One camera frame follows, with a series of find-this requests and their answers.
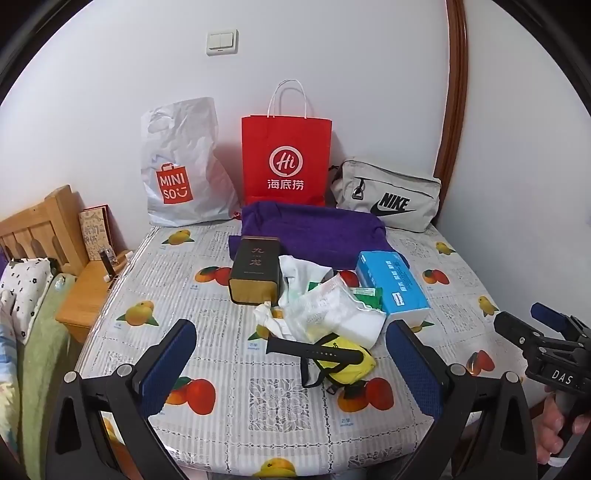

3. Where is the white light switch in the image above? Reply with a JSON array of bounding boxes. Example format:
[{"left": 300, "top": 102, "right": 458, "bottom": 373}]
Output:
[{"left": 206, "top": 29, "right": 239, "bottom": 57}]

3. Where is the small yellow bag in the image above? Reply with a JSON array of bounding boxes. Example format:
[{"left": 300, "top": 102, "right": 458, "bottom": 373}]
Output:
[{"left": 300, "top": 335, "right": 377, "bottom": 395}]

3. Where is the clear mesh drawstring pouch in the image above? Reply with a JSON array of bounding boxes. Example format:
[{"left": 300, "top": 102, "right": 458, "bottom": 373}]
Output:
[{"left": 253, "top": 277, "right": 370, "bottom": 344}]

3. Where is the fruit-print tablecloth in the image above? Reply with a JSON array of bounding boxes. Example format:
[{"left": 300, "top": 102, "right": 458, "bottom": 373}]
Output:
[{"left": 74, "top": 220, "right": 550, "bottom": 480}]

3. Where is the blue tissue pack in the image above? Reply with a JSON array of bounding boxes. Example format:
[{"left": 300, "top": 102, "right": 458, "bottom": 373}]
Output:
[{"left": 355, "top": 250, "right": 431, "bottom": 330}]

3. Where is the dark green tin box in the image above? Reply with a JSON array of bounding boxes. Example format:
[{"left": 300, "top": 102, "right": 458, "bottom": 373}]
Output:
[{"left": 228, "top": 235, "right": 284, "bottom": 306}]

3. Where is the patterned book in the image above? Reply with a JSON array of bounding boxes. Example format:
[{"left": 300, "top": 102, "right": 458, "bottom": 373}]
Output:
[{"left": 78, "top": 205, "right": 116, "bottom": 264}]

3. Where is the brown wooden door frame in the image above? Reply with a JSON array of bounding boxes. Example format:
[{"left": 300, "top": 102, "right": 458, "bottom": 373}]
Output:
[{"left": 434, "top": 0, "right": 469, "bottom": 227}]

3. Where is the grey waist bag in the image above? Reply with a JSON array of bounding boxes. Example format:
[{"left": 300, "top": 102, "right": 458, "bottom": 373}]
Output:
[{"left": 330, "top": 159, "right": 443, "bottom": 233}]

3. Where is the purple towel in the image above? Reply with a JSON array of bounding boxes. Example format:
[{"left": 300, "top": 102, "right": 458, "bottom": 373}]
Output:
[{"left": 229, "top": 202, "right": 398, "bottom": 268}]

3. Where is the white plastic shopping bag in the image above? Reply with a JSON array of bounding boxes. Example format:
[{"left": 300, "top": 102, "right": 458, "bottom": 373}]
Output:
[{"left": 140, "top": 97, "right": 241, "bottom": 228}]

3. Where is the floral white pillow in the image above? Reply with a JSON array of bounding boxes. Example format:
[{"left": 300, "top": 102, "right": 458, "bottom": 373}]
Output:
[{"left": 0, "top": 257, "right": 56, "bottom": 342}]

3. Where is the green blanket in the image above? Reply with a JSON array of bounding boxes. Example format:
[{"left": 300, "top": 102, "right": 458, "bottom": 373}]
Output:
[{"left": 14, "top": 272, "right": 81, "bottom": 480}]

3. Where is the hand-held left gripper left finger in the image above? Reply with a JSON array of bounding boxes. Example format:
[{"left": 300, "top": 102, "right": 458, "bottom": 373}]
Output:
[{"left": 46, "top": 318, "right": 198, "bottom": 480}]

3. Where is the person's right hand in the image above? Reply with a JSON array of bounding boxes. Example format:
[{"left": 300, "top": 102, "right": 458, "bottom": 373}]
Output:
[{"left": 538, "top": 392, "right": 591, "bottom": 467}]

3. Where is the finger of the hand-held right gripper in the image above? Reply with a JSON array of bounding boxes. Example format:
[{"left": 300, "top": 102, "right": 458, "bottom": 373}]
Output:
[
  {"left": 530, "top": 302, "right": 591, "bottom": 344},
  {"left": 493, "top": 311, "right": 561, "bottom": 358}
]

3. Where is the wooden headboard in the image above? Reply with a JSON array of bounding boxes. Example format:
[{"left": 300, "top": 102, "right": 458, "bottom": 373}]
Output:
[{"left": 0, "top": 185, "right": 90, "bottom": 278}]

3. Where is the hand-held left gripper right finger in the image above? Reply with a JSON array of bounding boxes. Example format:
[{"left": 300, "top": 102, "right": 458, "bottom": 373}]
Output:
[{"left": 385, "top": 319, "right": 539, "bottom": 480}]

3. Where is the light blue bedding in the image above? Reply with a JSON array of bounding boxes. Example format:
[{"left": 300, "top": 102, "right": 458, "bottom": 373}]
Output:
[{"left": 0, "top": 323, "right": 20, "bottom": 462}]

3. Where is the green wipes packet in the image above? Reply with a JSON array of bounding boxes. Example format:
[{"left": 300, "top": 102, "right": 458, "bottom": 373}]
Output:
[{"left": 348, "top": 286, "right": 384, "bottom": 312}]

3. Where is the wooden nightstand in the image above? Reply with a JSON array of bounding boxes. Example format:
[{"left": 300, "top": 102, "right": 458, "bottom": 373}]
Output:
[{"left": 54, "top": 251, "right": 134, "bottom": 344}]

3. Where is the red paper bag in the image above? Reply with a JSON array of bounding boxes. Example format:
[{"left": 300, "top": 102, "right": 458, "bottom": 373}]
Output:
[{"left": 241, "top": 79, "right": 333, "bottom": 208}]

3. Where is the black watch strap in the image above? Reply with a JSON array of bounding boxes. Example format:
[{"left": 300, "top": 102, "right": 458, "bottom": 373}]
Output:
[{"left": 267, "top": 338, "right": 365, "bottom": 366}]

